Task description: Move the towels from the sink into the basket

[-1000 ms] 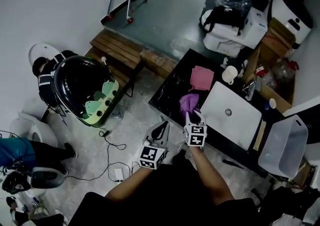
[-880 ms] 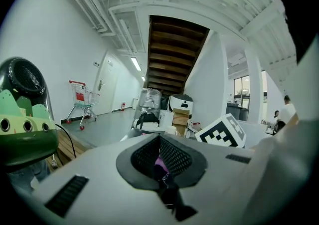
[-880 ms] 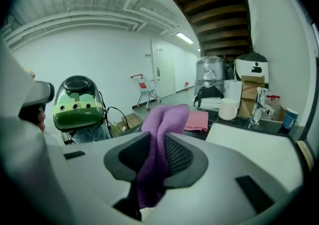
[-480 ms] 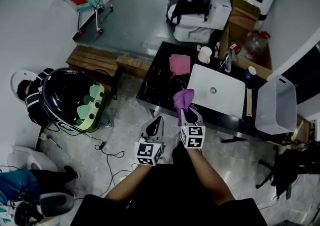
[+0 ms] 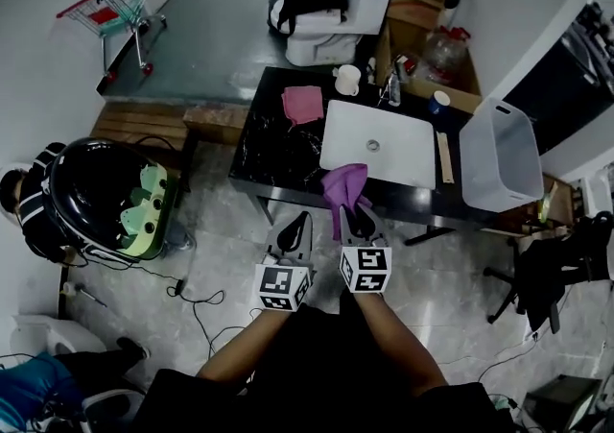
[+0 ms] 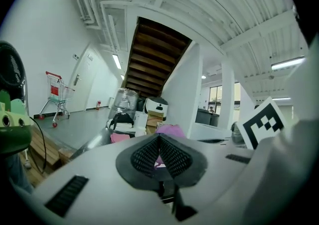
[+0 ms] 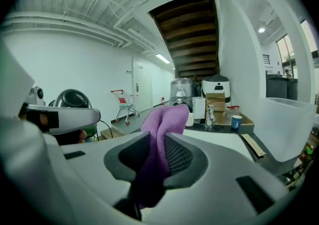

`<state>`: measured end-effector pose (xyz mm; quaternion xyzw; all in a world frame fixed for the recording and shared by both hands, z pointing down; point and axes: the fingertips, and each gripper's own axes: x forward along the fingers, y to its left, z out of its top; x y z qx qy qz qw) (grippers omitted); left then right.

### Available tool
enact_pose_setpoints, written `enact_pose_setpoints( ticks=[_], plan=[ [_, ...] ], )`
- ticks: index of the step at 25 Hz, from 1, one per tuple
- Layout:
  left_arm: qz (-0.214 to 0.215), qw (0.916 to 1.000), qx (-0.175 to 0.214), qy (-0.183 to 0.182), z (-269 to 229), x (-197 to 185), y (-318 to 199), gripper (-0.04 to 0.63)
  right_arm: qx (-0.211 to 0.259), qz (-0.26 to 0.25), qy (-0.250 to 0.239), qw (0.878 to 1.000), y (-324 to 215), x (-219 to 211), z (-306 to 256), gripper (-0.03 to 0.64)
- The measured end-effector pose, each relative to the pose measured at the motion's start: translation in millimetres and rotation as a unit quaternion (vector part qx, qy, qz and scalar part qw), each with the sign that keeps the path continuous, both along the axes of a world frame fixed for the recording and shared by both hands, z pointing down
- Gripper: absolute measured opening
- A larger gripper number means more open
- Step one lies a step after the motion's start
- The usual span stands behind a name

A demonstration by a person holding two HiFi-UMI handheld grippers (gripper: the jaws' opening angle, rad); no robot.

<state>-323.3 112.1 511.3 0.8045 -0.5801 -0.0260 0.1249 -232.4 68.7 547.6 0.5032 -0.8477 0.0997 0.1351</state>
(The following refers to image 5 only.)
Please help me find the white mug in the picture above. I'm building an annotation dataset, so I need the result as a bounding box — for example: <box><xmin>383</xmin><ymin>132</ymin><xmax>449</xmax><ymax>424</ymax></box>
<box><xmin>333</xmin><ymin>63</ymin><xmax>363</xmax><ymax>98</ymax></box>

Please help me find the black shoe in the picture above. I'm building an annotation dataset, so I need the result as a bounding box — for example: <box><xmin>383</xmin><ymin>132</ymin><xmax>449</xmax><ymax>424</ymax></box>
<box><xmin>115</xmin><ymin>335</ymin><xmax>152</xmax><ymax>361</ymax></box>

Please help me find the black dome shell green inside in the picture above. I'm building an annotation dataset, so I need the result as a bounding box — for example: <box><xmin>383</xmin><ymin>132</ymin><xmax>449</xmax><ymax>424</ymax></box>
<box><xmin>41</xmin><ymin>136</ymin><xmax>179</xmax><ymax>263</ymax></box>

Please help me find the white plastic basket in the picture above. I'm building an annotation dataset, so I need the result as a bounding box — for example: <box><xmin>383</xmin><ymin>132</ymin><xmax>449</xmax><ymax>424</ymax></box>
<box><xmin>459</xmin><ymin>96</ymin><xmax>546</xmax><ymax>213</ymax></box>

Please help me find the white toilet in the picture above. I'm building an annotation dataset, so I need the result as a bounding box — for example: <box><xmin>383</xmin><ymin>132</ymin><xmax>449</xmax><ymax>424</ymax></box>
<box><xmin>268</xmin><ymin>0</ymin><xmax>392</xmax><ymax>67</ymax></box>

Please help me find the wooden slat bench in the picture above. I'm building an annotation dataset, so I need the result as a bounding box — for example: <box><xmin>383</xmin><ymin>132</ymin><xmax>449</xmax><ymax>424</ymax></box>
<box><xmin>89</xmin><ymin>101</ymin><xmax>189</xmax><ymax>153</ymax></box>

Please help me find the red shopping cart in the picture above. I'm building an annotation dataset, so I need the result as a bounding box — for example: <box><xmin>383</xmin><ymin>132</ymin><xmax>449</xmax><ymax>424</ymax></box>
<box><xmin>55</xmin><ymin>0</ymin><xmax>169</xmax><ymax>84</ymax></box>

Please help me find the black cabinet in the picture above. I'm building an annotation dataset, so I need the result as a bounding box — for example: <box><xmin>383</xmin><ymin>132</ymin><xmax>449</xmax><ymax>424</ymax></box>
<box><xmin>497</xmin><ymin>0</ymin><xmax>614</xmax><ymax>157</ymax></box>

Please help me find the chrome faucet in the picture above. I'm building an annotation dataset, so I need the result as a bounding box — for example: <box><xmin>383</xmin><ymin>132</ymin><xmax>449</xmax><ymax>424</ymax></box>
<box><xmin>382</xmin><ymin>58</ymin><xmax>410</xmax><ymax>107</ymax></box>

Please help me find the person's left forearm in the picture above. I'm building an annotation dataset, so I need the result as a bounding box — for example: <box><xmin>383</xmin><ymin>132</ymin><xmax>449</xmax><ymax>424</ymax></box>
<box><xmin>196</xmin><ymin>306</ymin><xmax>295</xmax><ymax>395</ymax></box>

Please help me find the black bag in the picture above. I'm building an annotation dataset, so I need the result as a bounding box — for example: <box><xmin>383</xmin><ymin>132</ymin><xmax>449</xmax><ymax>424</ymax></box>
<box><xmin>275</xmin><ymin>0</ymin><xmax>349</xmax><ymax>35</ymax></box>

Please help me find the screwdriver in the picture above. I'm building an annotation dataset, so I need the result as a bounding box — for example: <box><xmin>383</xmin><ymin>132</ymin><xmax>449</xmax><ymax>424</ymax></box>
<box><xmin>75</xmin><ymin>282</ymin><xmax>108</xmax><ymax>308</ymax></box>

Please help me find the wooden strip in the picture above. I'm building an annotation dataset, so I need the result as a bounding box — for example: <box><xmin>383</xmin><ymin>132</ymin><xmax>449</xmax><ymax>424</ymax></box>
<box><xmin>435</xmin><ymin>130</ymin><xmax>456</xmax><ymax>184</ymax></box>

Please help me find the black box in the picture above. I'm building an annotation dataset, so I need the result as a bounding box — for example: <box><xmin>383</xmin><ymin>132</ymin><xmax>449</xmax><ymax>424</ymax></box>
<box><xmin>524</xmin><ymin>374</ymin><xmax>604</xmax><ymax>428</ymax></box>

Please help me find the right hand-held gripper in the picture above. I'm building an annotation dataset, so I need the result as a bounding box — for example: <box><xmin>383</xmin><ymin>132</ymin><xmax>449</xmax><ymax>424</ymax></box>
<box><xmin>338</xmin><ymin>203</ymin><xmax>393</xmax><ymax>296</ymax></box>

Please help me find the blue cloth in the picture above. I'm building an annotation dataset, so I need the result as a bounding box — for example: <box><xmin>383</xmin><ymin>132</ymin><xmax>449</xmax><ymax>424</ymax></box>
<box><xmin>0</xmin><ymin>350</ymin><xmax>83</xmax><ymax>433</ymax></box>

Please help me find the black office chair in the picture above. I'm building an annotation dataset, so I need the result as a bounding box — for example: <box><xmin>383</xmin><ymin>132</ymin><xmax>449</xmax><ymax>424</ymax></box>
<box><xmin>482</xmin><ymin>211</ymin><xmax>614</xmax><ymax>335</ymax></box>

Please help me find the person's black clothing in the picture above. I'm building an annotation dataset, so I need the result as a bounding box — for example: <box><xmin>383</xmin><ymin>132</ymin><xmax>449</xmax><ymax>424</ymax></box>
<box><xmin>132</xmin><ymin>290</ymin><xmax>517</xmax><ymax>433</ymax></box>

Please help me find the white rounded seat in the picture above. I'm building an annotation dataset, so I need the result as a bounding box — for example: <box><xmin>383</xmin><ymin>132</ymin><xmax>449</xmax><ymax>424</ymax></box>
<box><xmin>8</xmin><ymin>314</ymin><xmax>107</xmax><ymax>356</ymax></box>

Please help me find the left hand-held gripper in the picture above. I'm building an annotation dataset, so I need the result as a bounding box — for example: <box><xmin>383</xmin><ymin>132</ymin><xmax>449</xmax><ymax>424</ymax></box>
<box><xmin>253</xmin><ymin>209</ymin><xmax>316</xmax><ymax>313</ymax></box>

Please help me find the purple towel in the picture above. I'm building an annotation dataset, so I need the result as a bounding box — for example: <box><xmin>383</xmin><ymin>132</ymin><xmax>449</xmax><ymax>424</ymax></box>
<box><xmin>319</xmin><ymin>162</ymin><xmax>373</xmax><ymax>241</ymax></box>

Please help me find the open cardboard box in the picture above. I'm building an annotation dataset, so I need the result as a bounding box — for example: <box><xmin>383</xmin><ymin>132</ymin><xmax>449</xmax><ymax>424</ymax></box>
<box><xmin>374</xmin><ymin>0</ymin><xmax>484</xmax><ymax>116</ymax></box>

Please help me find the white rectangular sink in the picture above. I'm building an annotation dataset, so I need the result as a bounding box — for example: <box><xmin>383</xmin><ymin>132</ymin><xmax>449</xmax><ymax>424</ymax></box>
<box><xmin>319</xmin><ymin>99</ymin><xmax>437</xmax><ymax>191</ymax></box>

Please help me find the pink towel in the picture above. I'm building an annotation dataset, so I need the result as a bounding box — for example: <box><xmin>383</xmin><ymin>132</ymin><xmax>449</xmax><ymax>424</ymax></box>
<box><xmin>280</xmin><ymin>84</ymin><xmax>324</xmax><ymax>128</ymax></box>

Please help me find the brown stone block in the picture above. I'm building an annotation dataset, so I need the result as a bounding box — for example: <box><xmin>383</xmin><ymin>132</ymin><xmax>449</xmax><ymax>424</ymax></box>
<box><xmin>182</xmin><ymin>104</ymin><xmax>251</xmax><ymax>148</ymax></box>

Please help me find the black floor cable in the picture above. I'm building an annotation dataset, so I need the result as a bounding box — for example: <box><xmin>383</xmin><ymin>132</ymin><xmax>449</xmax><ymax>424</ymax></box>
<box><xmin>164</xmin><ymin>278</ymin><xmax>250</xmax><ymax>358</ymax></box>

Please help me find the blue paper cup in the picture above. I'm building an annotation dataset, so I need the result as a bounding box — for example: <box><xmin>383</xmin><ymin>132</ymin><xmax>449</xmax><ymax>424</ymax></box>
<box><xmin>427</xmin><ymin>89</ymin><xmax>452</xmax><ymax>116</ymax></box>

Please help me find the black marble table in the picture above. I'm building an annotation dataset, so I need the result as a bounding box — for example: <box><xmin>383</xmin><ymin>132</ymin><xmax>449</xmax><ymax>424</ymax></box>
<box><xmin>227</xmin><ymin>65</ymin><xmax>503</xmax><ymax>248</ymax></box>

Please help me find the person's right forearm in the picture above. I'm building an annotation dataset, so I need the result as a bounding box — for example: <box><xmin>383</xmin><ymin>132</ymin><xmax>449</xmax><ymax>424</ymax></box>
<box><xmin>351</xmin><ymin>287</ymin><xmax>450</xmax><ymax>399</ymax></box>

